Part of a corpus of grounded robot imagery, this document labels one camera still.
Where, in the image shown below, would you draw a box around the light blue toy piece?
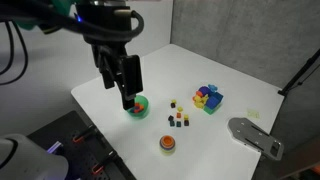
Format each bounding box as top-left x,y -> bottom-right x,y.
207,83 -> 219,93

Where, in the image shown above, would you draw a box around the purple glowing indicator light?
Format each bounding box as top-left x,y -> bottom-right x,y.
46,140 -> 64,154

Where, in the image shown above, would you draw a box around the purple toy piece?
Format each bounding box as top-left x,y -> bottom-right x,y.
197,85 -> 212,98

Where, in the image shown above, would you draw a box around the large green toy block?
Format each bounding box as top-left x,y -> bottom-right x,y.
203,103 -> 223,116

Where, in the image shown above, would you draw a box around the orange toy piece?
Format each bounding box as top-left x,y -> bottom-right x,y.
191,90 -> 204,102

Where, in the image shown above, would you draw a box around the black clamp orange tip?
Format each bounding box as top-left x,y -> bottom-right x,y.
91,150 -> 119,176
72,124 -> 97,144

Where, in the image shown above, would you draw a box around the black stand pole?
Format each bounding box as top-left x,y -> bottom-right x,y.
277,48 -> 320,98

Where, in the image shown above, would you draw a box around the gray metal mounting plate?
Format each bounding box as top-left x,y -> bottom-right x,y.
227,117 -> 285,162

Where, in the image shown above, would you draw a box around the thin black cable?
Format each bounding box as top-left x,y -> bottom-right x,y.
0,21 -> 15,76
0,21 -> 30,86

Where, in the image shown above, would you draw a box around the black perforated base board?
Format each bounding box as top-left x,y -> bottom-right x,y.
27,110 -> 137,180

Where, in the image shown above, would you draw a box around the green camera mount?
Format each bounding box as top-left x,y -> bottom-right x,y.
49,0 -> 76,14

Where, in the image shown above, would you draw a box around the yellow toy piece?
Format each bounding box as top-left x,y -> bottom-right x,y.
193,94 -> 210,109

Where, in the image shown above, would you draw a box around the green plastic bowl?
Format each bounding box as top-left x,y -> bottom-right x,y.
125,94 -> 150,119

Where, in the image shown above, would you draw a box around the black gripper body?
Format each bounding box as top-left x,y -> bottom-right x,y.
75,0 -> 132,68

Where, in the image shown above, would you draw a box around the rainbow stacking cups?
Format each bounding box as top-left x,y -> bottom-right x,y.
158,134 -> 177,157

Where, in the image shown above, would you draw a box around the pale yellow sticker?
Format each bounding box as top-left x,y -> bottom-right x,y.
247,108 -> 260,119

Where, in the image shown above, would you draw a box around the large blue toy block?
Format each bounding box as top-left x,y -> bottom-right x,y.
205,91 -> 225,110

